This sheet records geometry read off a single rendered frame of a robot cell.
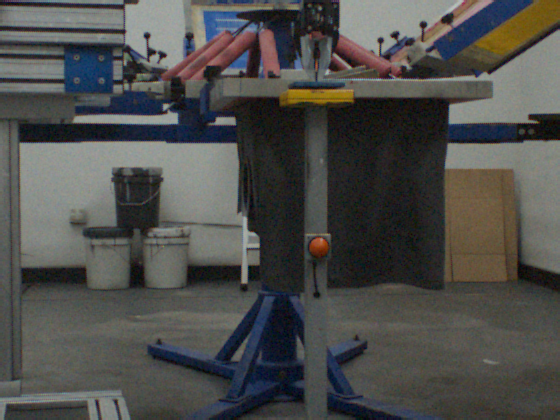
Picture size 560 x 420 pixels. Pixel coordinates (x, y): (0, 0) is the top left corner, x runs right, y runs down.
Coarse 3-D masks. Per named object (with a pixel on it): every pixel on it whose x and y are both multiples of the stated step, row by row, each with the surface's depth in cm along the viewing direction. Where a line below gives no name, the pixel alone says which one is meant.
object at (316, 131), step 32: (288, 96) 206; (320, 96) 206; (352, 96) 207; (320, 128) 211; (320, 160) 212; (320, 192) 212; (320, 224) 212; (320, 288) 213; (320, 320) 213; (320, 352) 214; (320, 384) 214; (320, 416) 214
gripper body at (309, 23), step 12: (312, 0) 204; (324, 0) 205; (336, 0) 205; (300, 12) 210; (312, 12) 205; (324, 12) 206; (336, 12) 207; (300, 24) 210; (312, 24) 206; (324, 24) 206; (336, 24) 207
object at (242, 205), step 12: (240, 108) 263; (240, 120) 267; (240, 132) 268; (240, 144) 270; (240, 156) 272; (240, 168) 283; (252, 168) 243; (240, 180) 284; (252, 180) 243; (240, 192) 284; (252, 192) 244; (240, 204) 284; (252, 204) 245; (252, 216) 247; (252, 228) 248
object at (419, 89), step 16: (224, 80) 228; (240, 80) 228; (256, 80) 228; (272, 80) 229; (288, 80) 229; (304, 80) 230; (336, 80) 230; (352, 80) 231; (368, 80) 231; (384, 80) 232; (400, 80) 232; (416, 80) 233; (432, 80) 233; (448, 80) 233; (464, 80) 234; (224, 96) 229; (240, 96) 229; (256, 96) 229; (272, 96) 229; (368, 96) 231; (384, 96) 232; (400, 96) 232; (416, 96) 233; (432, 96) 233; (448, 96) 234; (464, 96) 234; (480, 96) 234
